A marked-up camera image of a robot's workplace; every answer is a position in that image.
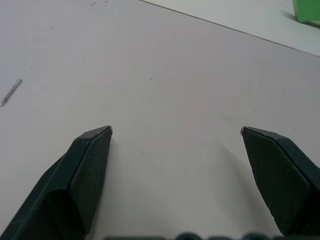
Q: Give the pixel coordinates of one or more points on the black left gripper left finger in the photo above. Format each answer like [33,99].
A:
[65,190]

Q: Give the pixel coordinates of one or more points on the green object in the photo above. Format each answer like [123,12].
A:
[306,10]

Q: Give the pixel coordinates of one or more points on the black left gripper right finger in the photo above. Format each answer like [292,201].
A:
[285,185]

